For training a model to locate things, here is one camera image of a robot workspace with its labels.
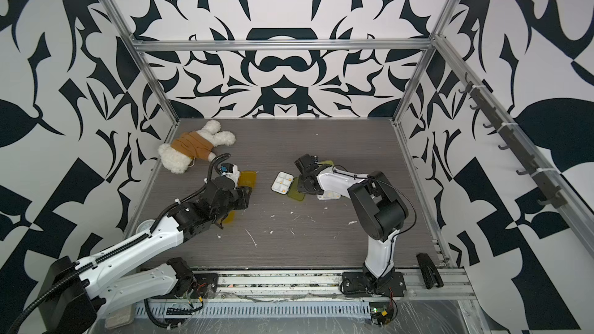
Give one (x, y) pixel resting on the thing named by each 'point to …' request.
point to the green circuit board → (381, 312)
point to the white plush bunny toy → (176, 158)
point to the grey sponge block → (119, 319)
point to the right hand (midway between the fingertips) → (303, 184)
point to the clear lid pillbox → (329, 195)
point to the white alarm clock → (145, 226)
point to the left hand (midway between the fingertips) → (247, 185)
